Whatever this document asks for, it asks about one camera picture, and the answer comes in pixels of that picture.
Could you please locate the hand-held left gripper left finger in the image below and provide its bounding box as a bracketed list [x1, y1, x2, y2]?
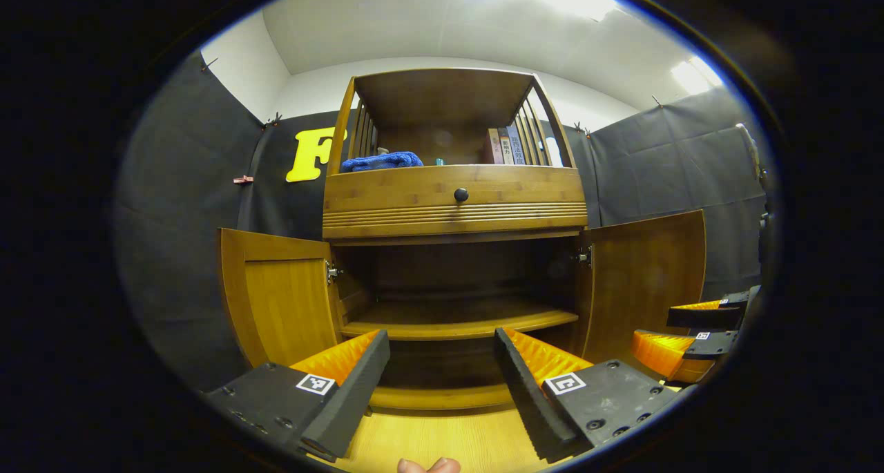
[204, 329, 391, 463]

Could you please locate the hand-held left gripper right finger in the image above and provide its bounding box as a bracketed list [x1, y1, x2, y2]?
[494, 327, 681, 463]

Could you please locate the wooden shoe cabinet door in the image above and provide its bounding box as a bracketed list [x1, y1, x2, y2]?
[220, 228, 344, 369]
[577, 209, 707, 374]

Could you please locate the wooden double-door shoe cabinet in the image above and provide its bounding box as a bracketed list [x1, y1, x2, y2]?
[220, 68, 707, 412]

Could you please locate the wooden inner cabinet shelf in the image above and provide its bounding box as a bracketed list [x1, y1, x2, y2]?
[340, 300, 579, 340]

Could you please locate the wooden cabinet drawer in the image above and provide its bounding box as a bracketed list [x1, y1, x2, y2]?
[323, 164, 589, 240]

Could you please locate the black backdrop cloth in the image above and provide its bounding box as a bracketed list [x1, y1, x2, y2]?
[114, 48, 771, 391]

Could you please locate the blue cloth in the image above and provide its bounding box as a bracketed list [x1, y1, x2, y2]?
[340, 151, 424, 173]

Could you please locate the small ceiling light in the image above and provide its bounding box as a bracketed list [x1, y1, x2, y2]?
[670, 56, 723, 96]

